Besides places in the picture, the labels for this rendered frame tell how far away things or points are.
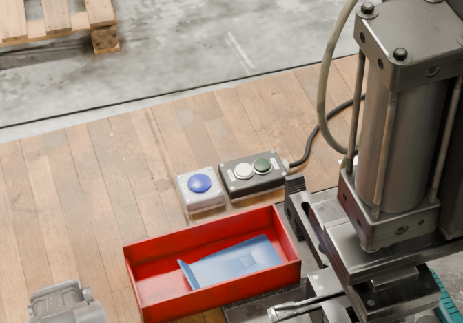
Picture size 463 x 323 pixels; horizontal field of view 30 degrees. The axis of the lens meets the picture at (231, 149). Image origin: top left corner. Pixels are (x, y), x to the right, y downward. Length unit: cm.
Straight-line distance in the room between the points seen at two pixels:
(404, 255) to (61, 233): 62
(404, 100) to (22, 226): 81
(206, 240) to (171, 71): 169
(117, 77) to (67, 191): 155
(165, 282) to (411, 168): 56
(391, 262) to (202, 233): 41
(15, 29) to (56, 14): 15
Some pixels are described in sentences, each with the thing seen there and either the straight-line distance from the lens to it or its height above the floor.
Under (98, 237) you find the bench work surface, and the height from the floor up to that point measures 90.
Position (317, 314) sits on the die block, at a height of 95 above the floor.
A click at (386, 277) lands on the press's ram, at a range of 107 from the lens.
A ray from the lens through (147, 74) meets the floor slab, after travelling 303.
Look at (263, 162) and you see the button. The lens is 146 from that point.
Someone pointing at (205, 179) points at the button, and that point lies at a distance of 144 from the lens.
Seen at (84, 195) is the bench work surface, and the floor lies 90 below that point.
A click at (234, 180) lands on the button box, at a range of 145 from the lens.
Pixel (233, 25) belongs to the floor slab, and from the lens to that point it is 320.
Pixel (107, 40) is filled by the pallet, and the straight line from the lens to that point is 310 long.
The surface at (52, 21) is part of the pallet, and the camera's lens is 308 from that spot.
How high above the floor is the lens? 204
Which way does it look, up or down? 48 degrees down
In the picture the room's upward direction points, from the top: 2 degrees counter-clockwise
